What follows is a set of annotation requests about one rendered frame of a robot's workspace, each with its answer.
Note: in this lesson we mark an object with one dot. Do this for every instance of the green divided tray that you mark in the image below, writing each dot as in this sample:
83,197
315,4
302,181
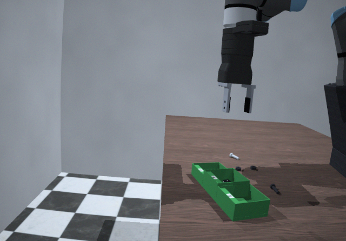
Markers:
238,198

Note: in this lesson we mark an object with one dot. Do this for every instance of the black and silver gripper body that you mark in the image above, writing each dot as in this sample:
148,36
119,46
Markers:
241,28

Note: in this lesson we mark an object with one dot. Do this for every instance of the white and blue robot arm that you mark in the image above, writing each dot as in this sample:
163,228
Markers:
275,7

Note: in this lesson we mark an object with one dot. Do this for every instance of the black bolt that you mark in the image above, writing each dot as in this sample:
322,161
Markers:
272,186

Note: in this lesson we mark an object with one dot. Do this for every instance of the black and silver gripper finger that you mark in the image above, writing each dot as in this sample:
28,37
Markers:
226,97
249,97

